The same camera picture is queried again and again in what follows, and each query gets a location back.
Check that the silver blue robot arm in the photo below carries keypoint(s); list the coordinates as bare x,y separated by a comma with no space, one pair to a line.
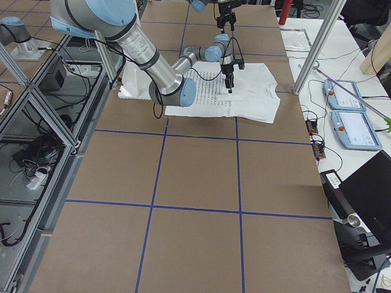
117,21
199,6

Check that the aluminium frame post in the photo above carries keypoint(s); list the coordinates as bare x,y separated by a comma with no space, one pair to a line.
320,39

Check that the clear plastic bag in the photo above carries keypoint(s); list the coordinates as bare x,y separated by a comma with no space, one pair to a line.
296,40

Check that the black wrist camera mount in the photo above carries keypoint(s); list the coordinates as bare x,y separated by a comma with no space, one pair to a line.
237,62

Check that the far blue teach pendant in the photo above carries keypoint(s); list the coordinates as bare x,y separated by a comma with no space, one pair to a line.
339,99

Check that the white long-sleeve printed shirt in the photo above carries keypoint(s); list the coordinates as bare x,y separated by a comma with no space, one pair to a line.
253,96

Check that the blue teach pendant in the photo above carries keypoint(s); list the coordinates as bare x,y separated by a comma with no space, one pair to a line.
339,99
354,131

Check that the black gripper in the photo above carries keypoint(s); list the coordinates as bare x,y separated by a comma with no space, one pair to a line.
228,69
225,13

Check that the green-handled reacher grabber tool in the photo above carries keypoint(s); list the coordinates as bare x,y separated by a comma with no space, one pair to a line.
373,109

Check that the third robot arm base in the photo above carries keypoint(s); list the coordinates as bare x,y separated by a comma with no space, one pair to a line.
13,30

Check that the black laptop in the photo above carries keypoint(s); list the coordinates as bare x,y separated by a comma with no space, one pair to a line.
367,190

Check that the near blue teach pendant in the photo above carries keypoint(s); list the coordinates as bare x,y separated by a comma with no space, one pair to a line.
354,131

